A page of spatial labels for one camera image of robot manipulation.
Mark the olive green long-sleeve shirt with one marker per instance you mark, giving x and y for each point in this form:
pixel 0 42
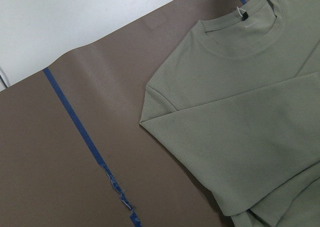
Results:
pixel 238 104

